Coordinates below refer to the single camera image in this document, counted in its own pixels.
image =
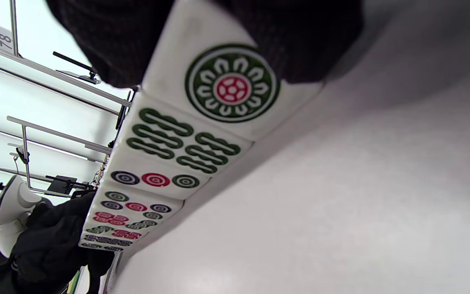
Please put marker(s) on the person's right hand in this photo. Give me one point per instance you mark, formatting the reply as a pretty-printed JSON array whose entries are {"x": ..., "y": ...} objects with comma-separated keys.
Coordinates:
[{"x": 108, "y": 32}]

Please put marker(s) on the person's left hand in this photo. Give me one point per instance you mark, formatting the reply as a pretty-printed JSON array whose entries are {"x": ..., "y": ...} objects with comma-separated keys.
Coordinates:
[{"x": 51, "y": 245}]

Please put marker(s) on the large circle mahjong tile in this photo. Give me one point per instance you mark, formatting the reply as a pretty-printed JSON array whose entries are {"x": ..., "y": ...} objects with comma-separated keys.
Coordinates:
[{"x": 231, "y": 85}]

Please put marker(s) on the grey hand controller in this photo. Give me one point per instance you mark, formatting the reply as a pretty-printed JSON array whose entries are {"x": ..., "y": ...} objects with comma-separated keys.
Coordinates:
[{"x": 10, "y": 212}]

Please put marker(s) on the aluminium frame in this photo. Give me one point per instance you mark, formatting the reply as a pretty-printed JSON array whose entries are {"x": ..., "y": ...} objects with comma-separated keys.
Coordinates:
[{"x": 2, "y": 41}]

